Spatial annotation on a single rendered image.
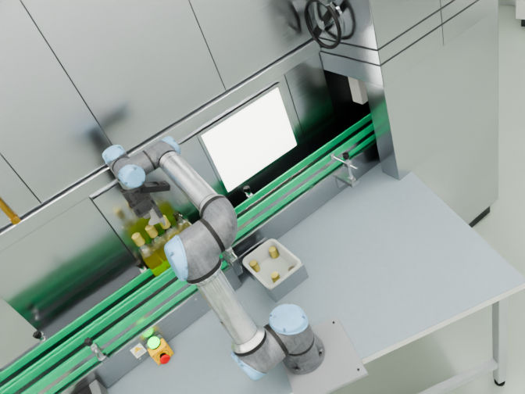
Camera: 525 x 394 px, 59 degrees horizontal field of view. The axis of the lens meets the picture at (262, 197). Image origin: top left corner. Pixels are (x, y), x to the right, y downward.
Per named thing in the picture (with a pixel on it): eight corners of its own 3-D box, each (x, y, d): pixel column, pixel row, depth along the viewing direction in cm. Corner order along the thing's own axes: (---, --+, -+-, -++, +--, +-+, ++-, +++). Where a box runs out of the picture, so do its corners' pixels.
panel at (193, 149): (296, 144, 219) (276, 80, 199) (300, 145, 217) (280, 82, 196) (133, 256, 195) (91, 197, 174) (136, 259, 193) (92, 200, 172)
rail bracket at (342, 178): (343, 180, 219) (333, 143, 205) (368, 195, 206) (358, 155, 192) (335, 186, 217) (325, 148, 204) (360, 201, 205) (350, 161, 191)
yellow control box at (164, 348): (168, 343, 184) (159, 333, 179) (175, 355, 178) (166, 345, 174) (153, 354, 182) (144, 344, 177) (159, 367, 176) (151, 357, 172)
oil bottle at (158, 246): (182, 266, 195) (160, 231, 182) (187, 273, 191) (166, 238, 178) (171, 274, 194) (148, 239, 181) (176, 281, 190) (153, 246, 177)
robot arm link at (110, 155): (105, 160, 151) (97, 152, 157) (121, 185, 157) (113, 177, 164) (125, 147, 153) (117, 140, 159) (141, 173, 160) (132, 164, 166)
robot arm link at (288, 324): (321, 337, 151) (312, 313, 143) (290, 364, 147) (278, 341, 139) (298, 316, 160) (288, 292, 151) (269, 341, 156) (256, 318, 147)
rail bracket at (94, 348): (109, 353, 172) (91, 334, 164) (116, 367, 167) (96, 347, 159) (100, 360, 171) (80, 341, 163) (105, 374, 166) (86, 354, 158)
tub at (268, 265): (277, 249, 203) (272, 236, 197) (308, 276, 186) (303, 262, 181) (246, 273, 198) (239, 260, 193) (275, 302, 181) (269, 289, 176)
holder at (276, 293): (271, 245, 207) (266, 233, 202) (308, 277, 186) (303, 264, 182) (241, 267, 202) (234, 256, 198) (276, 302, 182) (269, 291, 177)
